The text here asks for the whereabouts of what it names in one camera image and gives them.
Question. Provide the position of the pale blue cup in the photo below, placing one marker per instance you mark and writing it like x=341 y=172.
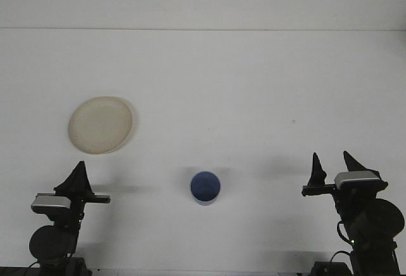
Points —
x=205 y=187

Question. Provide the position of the pale round plate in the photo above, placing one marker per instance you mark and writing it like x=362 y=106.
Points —
x=100 y=125

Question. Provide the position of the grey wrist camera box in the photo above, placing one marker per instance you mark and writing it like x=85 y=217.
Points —
x=49 y=203
x=356 y=179

